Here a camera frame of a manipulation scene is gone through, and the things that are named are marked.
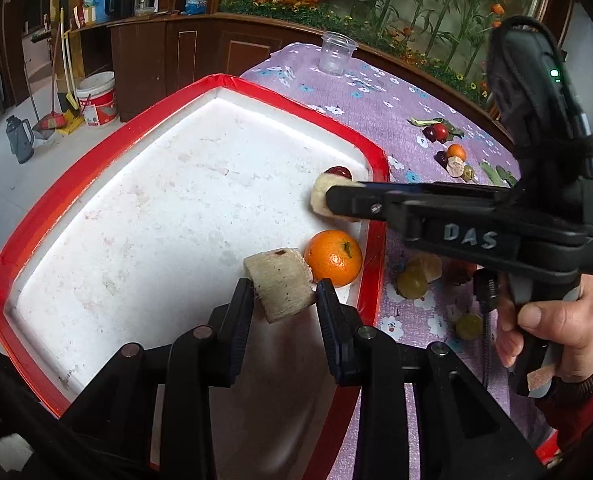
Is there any clear plastic cup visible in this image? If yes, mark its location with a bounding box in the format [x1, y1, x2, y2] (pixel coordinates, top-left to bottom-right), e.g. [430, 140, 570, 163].
[319, 31, 359, 77]

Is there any person's right hand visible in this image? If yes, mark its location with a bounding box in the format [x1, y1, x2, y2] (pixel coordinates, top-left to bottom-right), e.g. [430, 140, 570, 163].
[496, 275, 593, 396]

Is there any flower and bamboo wall mural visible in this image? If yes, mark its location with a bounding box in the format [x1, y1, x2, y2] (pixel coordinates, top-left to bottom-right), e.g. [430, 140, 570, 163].
[219, 0, 552, 106]

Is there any dark wooden cabinet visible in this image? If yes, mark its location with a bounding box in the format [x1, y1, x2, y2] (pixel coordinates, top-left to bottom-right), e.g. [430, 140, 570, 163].
[109, 10, 519, 146]

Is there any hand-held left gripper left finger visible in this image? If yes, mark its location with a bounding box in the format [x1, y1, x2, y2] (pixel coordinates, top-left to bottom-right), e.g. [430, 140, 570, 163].
[61, 277, 257, 480]

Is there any person's right forearm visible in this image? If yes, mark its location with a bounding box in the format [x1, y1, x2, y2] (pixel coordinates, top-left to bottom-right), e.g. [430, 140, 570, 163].
[536, 330, 593, 466]

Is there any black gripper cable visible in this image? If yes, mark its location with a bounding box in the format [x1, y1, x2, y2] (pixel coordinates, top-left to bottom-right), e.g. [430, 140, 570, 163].
[473, 269, 501, 388]

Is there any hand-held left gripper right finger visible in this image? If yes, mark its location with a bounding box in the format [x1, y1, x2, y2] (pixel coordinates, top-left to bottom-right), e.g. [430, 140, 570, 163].
[316, 278, 547, 480]

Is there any purple floral tablecloth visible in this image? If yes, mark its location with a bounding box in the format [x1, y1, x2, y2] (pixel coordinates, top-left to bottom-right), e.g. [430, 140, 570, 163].
[239, 42, 559, 466]

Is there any red and white box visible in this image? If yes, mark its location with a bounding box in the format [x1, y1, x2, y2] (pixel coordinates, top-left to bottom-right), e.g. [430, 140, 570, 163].
[74, 2, 98, 27]

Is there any bok choy leaf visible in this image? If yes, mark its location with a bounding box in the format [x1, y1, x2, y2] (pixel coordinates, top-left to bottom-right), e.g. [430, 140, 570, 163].
[409, 116, 464, 139]

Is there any green vegetable leaf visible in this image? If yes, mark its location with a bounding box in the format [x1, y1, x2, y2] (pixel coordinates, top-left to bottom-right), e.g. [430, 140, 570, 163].
[479, 160, 519, 189]

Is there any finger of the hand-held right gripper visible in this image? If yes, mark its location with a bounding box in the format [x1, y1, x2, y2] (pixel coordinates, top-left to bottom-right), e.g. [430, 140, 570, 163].
[359, 181, 427, 193]
[325, 184, 427, 233]

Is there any black kettle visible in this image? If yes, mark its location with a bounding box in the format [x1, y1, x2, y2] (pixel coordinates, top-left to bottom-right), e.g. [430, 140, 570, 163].
[105, 0, 136, 20]

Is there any grey thermos jug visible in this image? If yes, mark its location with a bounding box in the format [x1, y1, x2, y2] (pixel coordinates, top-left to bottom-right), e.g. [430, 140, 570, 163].
[5, 115, 35, 165]

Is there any white plastic bucket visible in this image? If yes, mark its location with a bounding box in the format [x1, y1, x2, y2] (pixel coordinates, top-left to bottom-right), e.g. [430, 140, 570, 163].
[75, 71, 117, 127]

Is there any orange mandarin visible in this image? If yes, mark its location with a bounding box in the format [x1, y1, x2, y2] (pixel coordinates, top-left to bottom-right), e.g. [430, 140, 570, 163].
[305, 230, 363, 288]

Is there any red-rimmed white tray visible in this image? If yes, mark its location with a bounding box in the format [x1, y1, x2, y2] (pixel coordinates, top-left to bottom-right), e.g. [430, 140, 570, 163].
[0, 74, 391, 480]

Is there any yellow dustpan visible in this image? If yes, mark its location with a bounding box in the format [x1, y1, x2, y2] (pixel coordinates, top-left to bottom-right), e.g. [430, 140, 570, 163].
[56, 7, 86, 137]

